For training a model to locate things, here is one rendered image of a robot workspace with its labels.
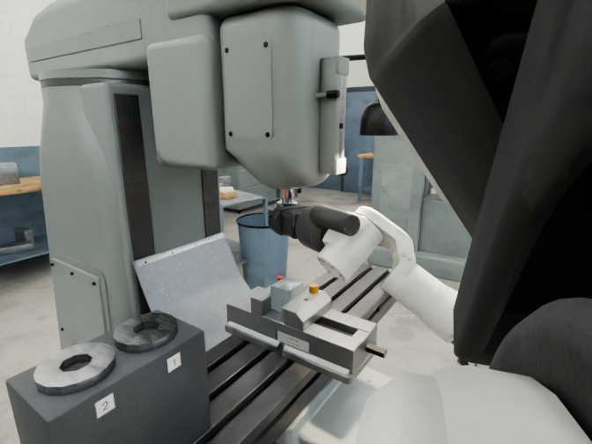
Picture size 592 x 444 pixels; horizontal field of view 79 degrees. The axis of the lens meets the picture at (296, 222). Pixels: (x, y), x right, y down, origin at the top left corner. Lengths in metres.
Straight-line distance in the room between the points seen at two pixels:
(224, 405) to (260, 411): 0.07
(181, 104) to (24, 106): 4.21
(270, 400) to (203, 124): 0.54
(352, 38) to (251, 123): 7.43
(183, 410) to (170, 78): 0.62
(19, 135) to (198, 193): 3.94
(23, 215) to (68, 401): 4.50
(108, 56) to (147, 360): 0.73
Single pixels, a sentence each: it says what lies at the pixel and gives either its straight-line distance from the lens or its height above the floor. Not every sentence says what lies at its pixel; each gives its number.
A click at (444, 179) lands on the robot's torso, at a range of 0.19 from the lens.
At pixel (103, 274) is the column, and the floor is 1.06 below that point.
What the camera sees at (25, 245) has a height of 0.30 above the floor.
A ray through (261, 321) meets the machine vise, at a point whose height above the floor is 1.00.
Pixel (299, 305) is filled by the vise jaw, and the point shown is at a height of 1.05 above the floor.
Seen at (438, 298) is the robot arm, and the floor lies 1.19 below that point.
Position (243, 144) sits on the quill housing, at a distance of 0.72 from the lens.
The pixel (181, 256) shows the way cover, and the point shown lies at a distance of 1.07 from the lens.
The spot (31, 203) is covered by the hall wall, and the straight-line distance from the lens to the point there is 4.99.
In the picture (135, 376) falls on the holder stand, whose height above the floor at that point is 1.12.
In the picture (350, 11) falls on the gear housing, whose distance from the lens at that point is 0.77.
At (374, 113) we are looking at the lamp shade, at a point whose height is 1.45.
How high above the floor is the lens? 1.43
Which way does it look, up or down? 15 degrees down
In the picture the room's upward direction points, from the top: straight up
